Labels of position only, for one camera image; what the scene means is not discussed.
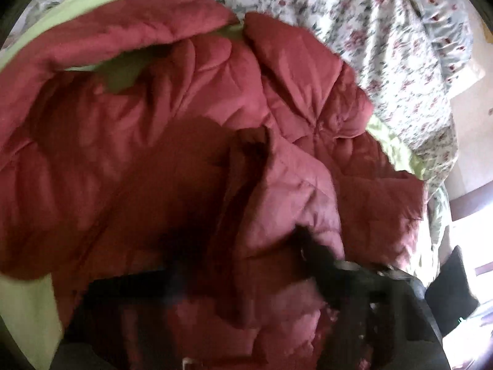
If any red quilted puffer jacket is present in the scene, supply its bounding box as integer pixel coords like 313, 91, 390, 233
1, 0, 426, 369

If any dark cushion by window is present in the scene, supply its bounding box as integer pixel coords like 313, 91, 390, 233
425, 245, 480, 337

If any rose floral white duvet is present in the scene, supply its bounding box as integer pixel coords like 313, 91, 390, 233
4, 0, 458, 282

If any blue floral pillow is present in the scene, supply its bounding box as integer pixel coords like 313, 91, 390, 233
411, 0, 485, 99

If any light green bed sheet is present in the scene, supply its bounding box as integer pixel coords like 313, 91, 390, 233
1, 0, 425, 369

